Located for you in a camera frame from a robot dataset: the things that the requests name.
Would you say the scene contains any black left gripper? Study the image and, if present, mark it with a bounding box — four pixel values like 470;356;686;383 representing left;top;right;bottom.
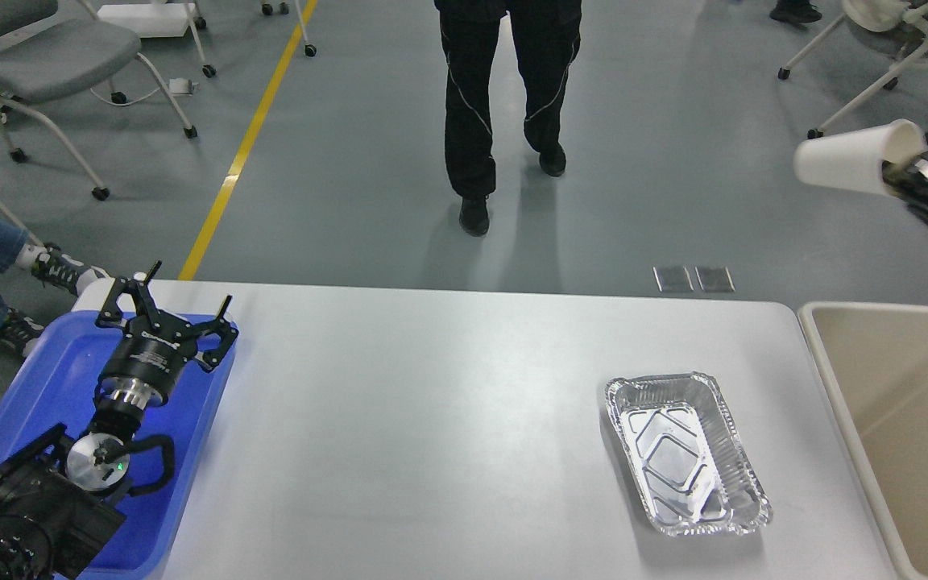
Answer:
94;260;239;403

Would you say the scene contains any white paper cup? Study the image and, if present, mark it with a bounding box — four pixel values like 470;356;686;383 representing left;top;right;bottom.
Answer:
794;120;928;196

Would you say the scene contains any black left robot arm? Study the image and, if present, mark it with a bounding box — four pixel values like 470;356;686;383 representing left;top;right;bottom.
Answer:
0;278;239;579

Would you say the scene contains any blue plastic tray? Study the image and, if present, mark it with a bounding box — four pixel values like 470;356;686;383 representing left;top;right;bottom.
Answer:
0;311;237;579

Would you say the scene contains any grey office chair right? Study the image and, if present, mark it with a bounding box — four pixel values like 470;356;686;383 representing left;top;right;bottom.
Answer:
777;1;928;144

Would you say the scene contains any grey office chair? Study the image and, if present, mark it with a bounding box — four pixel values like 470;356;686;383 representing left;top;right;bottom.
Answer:
777;1;928;144
0;1;197;201

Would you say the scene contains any beige plastic bin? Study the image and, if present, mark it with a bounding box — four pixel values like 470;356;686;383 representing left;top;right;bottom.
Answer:
798;302;928;579

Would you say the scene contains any black shoe far person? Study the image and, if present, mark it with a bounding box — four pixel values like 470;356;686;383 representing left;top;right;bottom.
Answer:
769;0;822;25

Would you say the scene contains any right metal floor plate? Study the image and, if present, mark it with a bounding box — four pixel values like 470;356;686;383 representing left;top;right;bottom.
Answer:
694;267;735;293

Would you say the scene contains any metal floor plate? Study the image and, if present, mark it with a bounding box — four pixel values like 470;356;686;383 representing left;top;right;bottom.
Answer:
652;265;694;293
694;267;735;293

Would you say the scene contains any white power adapter on floor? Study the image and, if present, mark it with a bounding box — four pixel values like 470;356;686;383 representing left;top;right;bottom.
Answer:
167;77;196;95

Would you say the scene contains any left metal floor plate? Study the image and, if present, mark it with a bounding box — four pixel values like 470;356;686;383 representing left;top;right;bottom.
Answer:
652;265;694;293

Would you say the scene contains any grey office chair left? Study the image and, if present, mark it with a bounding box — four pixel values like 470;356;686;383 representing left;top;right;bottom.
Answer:
0;1;197;201

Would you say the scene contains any aluminium foil tray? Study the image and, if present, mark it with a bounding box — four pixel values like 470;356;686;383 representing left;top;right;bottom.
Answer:
603;372;773;537

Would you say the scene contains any person in black clothes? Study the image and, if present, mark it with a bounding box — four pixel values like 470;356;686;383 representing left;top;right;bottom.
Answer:
434;0;583;238

